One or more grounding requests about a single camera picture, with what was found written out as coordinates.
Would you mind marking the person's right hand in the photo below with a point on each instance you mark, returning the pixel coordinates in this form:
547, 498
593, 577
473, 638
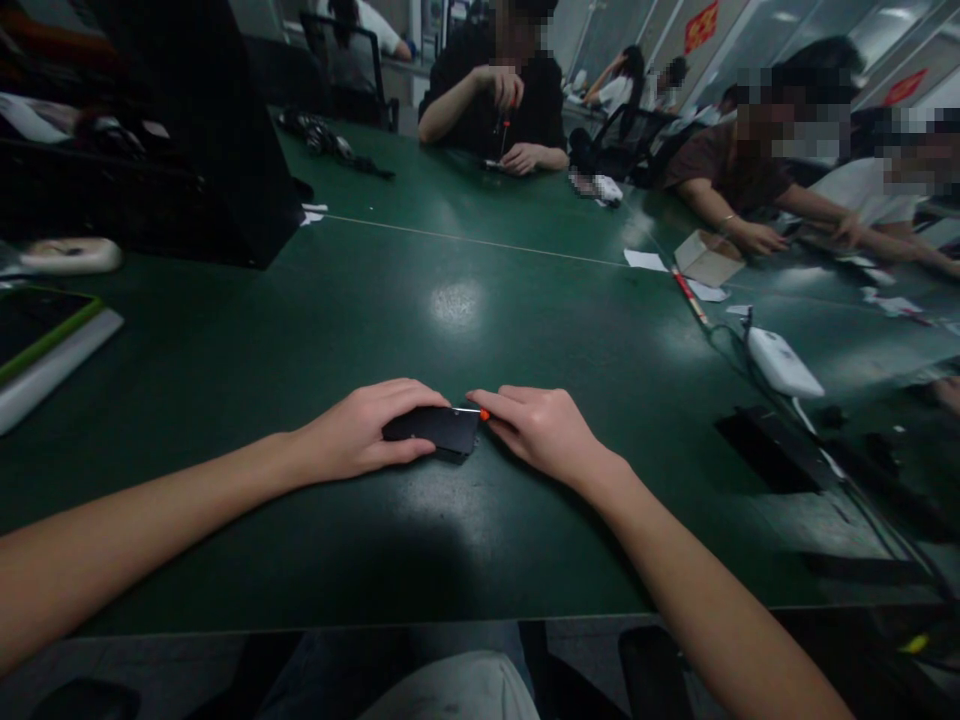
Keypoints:
544, 431

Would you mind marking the person's left hand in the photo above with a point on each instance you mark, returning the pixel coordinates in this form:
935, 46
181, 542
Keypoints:
360, 435

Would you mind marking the person's right fingers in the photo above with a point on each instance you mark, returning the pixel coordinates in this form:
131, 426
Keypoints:
499, 409

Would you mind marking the black rectangular device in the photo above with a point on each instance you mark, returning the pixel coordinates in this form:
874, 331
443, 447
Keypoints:
435, 433

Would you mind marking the white paper scrap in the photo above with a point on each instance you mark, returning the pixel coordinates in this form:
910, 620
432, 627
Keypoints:
645, 259
313, 212

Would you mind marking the red and white pencil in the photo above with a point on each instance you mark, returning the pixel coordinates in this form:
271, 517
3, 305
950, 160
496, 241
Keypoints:
690, 294

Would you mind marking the small white cardboard box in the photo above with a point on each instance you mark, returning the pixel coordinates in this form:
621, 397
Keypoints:
709, 257

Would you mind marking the black flat rectangular plate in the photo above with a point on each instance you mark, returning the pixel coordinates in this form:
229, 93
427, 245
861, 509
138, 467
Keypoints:
780, 450

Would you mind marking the white rounded device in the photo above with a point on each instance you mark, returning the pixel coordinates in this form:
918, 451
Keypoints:
784, 361

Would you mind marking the black office chair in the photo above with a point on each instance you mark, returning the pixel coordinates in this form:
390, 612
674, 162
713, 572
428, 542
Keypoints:
352, 71

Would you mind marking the large black box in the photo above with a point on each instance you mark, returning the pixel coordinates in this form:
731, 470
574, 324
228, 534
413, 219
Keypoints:
210, 135

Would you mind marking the cream oval case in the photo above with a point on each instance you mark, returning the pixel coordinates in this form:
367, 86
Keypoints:
71, 255

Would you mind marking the green-edged tablet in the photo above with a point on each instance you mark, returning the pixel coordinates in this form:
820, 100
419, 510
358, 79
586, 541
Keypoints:
41, 326

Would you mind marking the red wall sign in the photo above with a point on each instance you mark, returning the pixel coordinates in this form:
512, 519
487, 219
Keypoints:
701, 25
906, 86

